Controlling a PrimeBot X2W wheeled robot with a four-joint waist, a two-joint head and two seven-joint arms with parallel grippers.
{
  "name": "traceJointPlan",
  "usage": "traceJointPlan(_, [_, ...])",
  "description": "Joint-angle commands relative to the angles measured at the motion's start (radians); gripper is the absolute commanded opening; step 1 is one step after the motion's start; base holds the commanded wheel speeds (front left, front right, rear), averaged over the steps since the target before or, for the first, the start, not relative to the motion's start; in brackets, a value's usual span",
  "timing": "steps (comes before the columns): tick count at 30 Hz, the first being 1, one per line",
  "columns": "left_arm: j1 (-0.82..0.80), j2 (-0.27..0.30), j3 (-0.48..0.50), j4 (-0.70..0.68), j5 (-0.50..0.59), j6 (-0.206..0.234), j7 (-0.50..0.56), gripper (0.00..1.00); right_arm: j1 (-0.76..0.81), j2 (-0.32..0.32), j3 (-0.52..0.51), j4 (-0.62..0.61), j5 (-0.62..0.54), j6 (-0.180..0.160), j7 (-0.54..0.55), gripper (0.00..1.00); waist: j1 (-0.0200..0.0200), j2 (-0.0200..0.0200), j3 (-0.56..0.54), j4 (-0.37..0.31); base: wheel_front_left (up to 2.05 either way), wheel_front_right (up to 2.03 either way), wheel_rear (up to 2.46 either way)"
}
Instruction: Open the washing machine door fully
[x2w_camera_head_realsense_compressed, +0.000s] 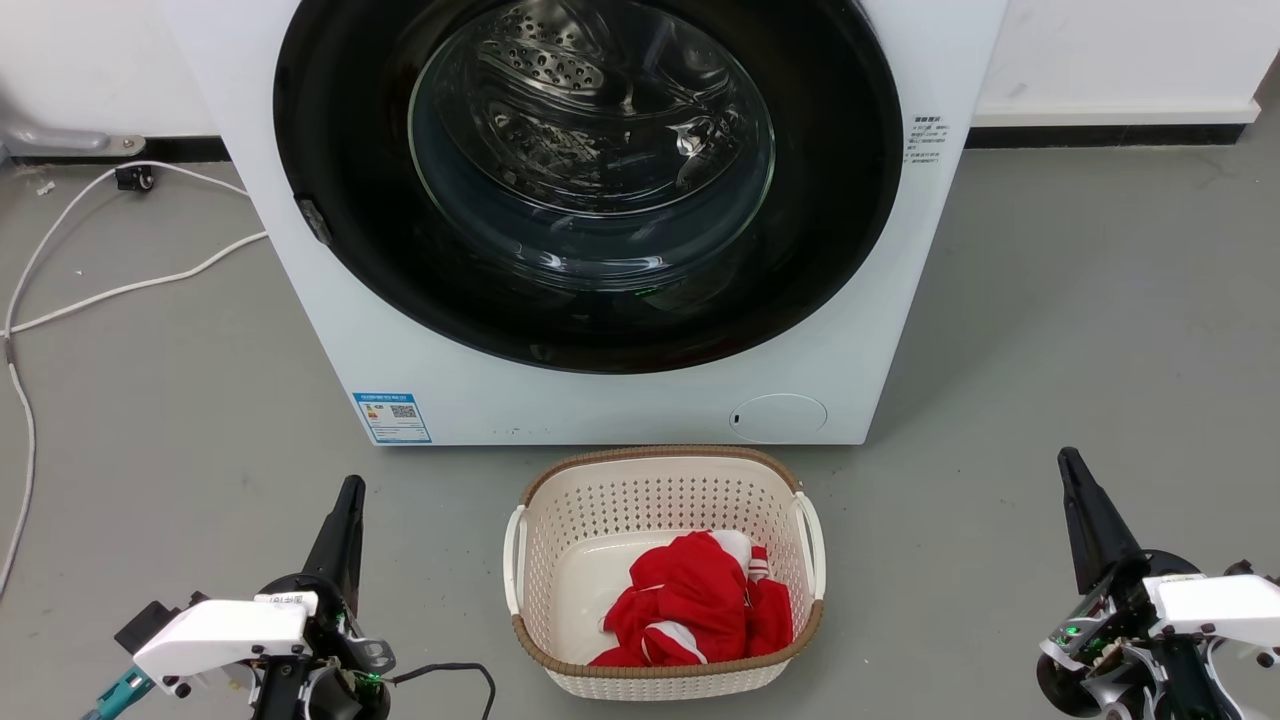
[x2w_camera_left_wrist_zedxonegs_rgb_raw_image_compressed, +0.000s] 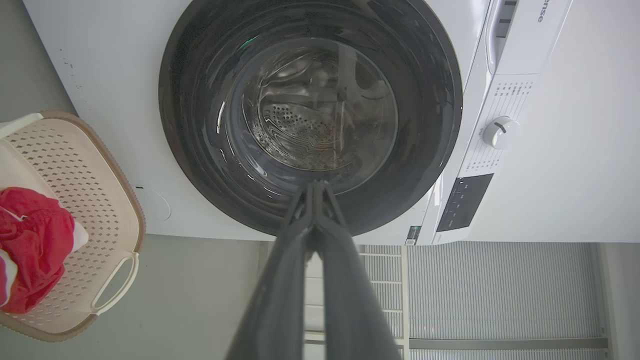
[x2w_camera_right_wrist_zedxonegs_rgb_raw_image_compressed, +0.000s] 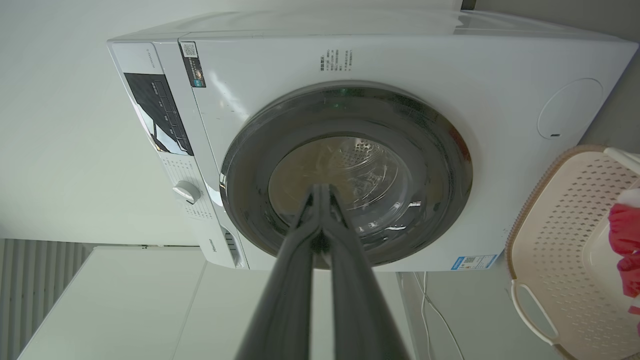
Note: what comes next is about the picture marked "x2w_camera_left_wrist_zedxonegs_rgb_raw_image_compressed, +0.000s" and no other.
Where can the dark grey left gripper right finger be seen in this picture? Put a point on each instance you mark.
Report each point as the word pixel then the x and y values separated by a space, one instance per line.
pixel 350 300

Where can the black control display panel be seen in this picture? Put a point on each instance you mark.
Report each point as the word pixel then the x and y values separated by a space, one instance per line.
pixel 462 202

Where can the red garment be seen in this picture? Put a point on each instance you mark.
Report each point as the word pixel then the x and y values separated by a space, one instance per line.
pixel 35 240

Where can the beige perforated laundry basket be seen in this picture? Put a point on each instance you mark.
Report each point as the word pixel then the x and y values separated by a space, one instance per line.
pixel 95 210

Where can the white detergent drawer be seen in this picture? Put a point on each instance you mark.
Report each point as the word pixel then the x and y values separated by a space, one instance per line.
pixel 530 30

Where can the white slatted cabinet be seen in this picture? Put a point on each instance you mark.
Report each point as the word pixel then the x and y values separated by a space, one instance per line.
pixel 500 300

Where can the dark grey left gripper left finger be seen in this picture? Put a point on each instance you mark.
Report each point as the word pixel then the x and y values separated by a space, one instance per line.
pixel 280 300

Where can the white program dial knob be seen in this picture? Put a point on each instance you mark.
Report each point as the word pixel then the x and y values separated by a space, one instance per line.
pixel 499 132

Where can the white front-load washing machine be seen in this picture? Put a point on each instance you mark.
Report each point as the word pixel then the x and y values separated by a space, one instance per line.
pixel 550 175

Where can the black round washer door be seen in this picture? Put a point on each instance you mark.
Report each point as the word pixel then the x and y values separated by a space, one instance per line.
pixel 200 125

